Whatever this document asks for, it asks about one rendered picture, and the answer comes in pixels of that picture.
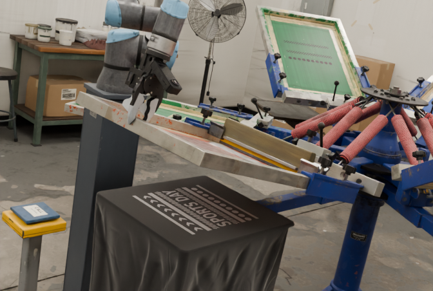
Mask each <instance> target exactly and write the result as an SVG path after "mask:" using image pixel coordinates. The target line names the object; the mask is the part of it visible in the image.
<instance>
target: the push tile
mask: <svg viewBox="0 0 433 291"><path fill-rule="evenodd" d="M10 210H11V211H12V212H13V213H15V214H16V215H17V216H18V217H19V218H21V219H22V220H23V221H24V222H25V223H26V224H28V223H35V222H38V221H45V220H52V219H56V218H60V215H59V214H58V213H56V212H55V211H54V210H53V209H52V208H50V207H49V206H48V205H47V204H45V203H44V202H39V203H31V204H26V205H18V206H13V207H10Z"/></svg>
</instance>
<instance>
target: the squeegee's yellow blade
mask: <svg viewBox="0 0 433 291"><path fill-rule="evenodd" d="M220 140H221V139H220ZM221 141H223V142H225V143H227V144H230V145H232V146H234V147H237V148H239V149H241V150H243V151H245V152H247V153H249V154H252V155H254V156H257V157H259V158H261V159H262V160H265V161H267V162H269V163H272V164H274V165H276V166H278V167H281V168H282V169H285V170H287V171H292V172H295V173H297V172H298V171H296V170H294V169H291V168H289V167H287V166H284V165H282V164H279V163H278V162H275V161H273V160H271V159H269V158H266V157H264V156H262V155H260V154H258V153H255V152H253V151H251V150H248V149H246V148H244V147H242V146H240V145H237V144H235V143H233V142H230V141H228V140H226V139H223V140H221Z"/></svg>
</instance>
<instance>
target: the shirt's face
mask: <svg viewBox="0 0 433 291"><path fill-rule="evenodd" d="M194 185H200V186H202V187H204V188H206V189H207V190H209V191H211V192H213V193H215V194H217V195H219V196H220V197H222V198H224V199H226V200H227V201H229V202H231V203H234V204H235V205H237V206H239V207H241V208H242V209H244V210H246V211H248V212H250V213H251V214H254V215H255V216H257V217H259V218H258V219H255V220H250V221H245V222H242V223H237V224H234V225H230V226H227V227H221V228H218V229H213V230H209V231H205V232H201V233H198V234H193V235H191V234H189V233H188V232H186V231H184V230H183V229H181V228H180V227H178V226H177V225H175V224H174V223H172V222H170V221H169V220H167V219H165V218H164V217H163V216H161V215H160V214H158V213H157V212H155V211H153V210H152V209H150V208H149V207H147V206H145V205H144V204H143V203H141V202H139V201H138V200H136V199H135V198H133V197H132V196H136V195H140V194H147V193H152V192H159V191H167V190H171V189H178V188H183V187H190V186H194ZM99 193H100V194H101V195H103V196H104V197H105V198H107V199H109V200H110V201H111V202H113V203H114V204H115V205H117V206H119V207H120V208H121V209H123V210H125V211H126V212H128V213H129V214H130V215H132V216H133V217H135V218H136V219H138V220H139V221H141V222H143V224H145V225H147V226H148V227H149V228H151V229H153V230H154V231H155V232H157V233H158V234H160V235H161V236H163V237H164V238H166V239H167V240H169V241H170V242H172V243H173V244H174V245H176V246H177V247H179V248H180V249H182V250H191V249H195V248H198V247H203V246H206V245H210V244H213V243H217V242H220V241H224V240H227V239H231V238H236V237H239V236H243V235H246V234H250V233H254V232H258V231H261V230H265V229H270V228H272V227H277V226H280V225H284V224H287V223H291V222H293V221H291V220H290V219H288V218H286V217H284V216H282V215H280V214H278V213H276V212H275V211H272V210H271V209H268V208H267V207H264V206H263V205H261V204H259V203H257V202H255V201H253V200H251V199H249V198H248V197H246V196H244V195H242V194H240V193H238V192H236V191H234V190H232V189H230V188H228V187H226V186H225V185H223V184H221V183H219V182H217V181H215V180H213V179H211V178H210V177H208V176H197V177H192V178H185V179H179V180H172V181H167V182H159V183H151V184H146V185H138V186H133V187H125V188H120V189H112V190H108V191H100V192H99Z"/></svg>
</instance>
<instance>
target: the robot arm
mask: <svg viewBox="0 0 433 291"><path fill-rule="evenodd" d="M188 10H189V6H188V5H187V4H186V3H185V2H182V1H180V0H155V2H154V6H146V5H140V0H108V1H107V3H106V11H105V18H104V21H105V23H106V24H107V25H110V26H114V27H117V28H127V29H115V30H110V31H109V32H108V36H107V41H106V50H105V56H104V66H103V69H102V71H101V74H100V75H99V78H98V80H97V85H96V88H98V89H100V90H103V91H107V92H110V93H118V94H132V96H131V97H130V98H129V99H125V100H124V101H123V103H122V105H123V107H124V108H125V109H126V111H127V112H128V117H127V119H128V124H131V123H132V122H133V121H134V120H135V117H136V114H137V113H138V111H140V112H141V113H142V114H143V115H144V118H143V120H145V121H146V122H149V121H150V119H151V118H152V116H153V115H154V114H155V113H156V112H157V110H158V108H159V106H160V104H161V102H162V99H163V95H164V90H165V91H166V92H167V93H169V94H174V95H178V94H179V92H180V91H181V90H182V87H181V86H180V84H179V83H178V81H177V80H176V78H175V77H174V75H173V74H172V72H171V71H170V69H171V68H172V67H173V65H174V63H175V60H176V57H177V52H178V46H179V42H178V38H179V35H180V33H181V30H182V27H183V25H184V22H185V20H186V18H187V16H188ZM139 31H143V32H146V33H145V35H139V34H140V33H139ZM135 65H137V66H139V68H138V67H136V68H135ZM147 93H149V94H150V95H148V96H147V99H146V102H145V103H143V102H144V97H143V94H145V95H146V94H147Z"/></svg>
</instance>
